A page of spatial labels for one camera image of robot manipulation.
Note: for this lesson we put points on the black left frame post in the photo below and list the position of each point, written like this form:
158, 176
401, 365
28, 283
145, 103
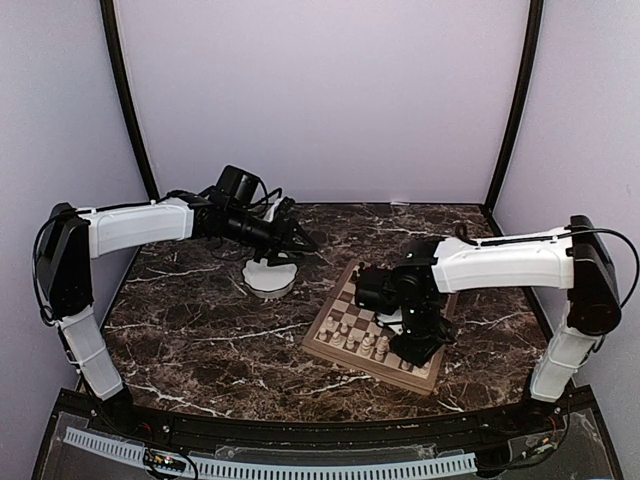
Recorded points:
123, 89

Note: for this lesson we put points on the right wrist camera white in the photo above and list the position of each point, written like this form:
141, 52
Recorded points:
392, 322

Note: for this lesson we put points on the white scalloped bowl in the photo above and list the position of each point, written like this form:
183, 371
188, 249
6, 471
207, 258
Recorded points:
269, 282

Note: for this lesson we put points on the wooden chessboard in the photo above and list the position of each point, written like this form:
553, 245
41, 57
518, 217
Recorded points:
341, 305

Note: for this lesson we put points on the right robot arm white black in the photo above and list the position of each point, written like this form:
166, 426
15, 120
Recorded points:
572, 259

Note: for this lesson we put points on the black frame post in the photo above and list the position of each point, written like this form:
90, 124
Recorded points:
123, 89
521, 88

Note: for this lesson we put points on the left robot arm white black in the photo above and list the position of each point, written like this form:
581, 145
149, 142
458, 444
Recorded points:
73, 240

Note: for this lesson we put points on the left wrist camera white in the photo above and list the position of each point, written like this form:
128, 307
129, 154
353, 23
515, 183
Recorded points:
280, 207

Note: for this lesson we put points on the black right frame post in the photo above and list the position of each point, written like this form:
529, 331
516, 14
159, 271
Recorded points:
521, 88

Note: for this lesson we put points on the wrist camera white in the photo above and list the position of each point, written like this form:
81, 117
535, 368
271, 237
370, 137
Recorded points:
280, 207
392, 322

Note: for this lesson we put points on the black front rail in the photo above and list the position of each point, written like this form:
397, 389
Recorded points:
471, 431

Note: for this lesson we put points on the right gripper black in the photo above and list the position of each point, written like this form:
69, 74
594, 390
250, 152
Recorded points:
419, 356

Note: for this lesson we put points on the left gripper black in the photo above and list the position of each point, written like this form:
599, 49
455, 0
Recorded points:
281, 238

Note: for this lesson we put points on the white slotted cable duct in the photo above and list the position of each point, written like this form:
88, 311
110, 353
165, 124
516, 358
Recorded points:
251, 463

